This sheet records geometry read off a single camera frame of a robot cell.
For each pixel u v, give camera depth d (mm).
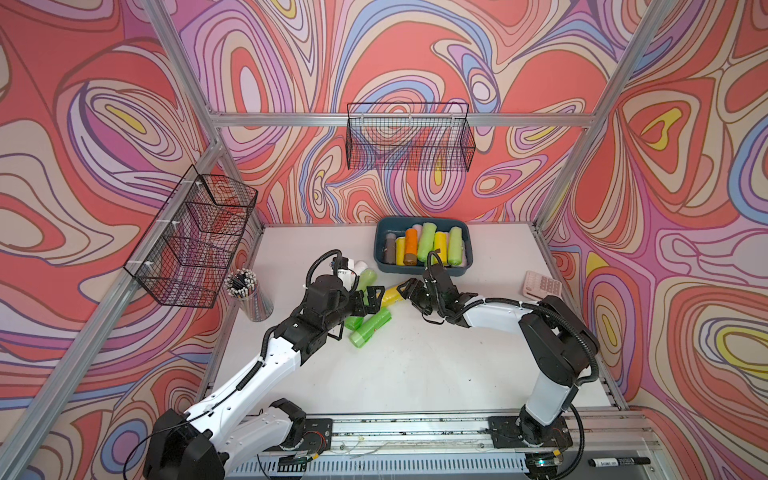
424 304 822
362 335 879
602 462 690
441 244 1036
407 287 850
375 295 692
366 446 733
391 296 947
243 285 825
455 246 1036
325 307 579
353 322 902
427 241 1044
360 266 1040
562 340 491
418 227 1127
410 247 1036
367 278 1006
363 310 676
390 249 1083
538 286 997
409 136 960
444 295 722
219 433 398
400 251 1068
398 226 1158
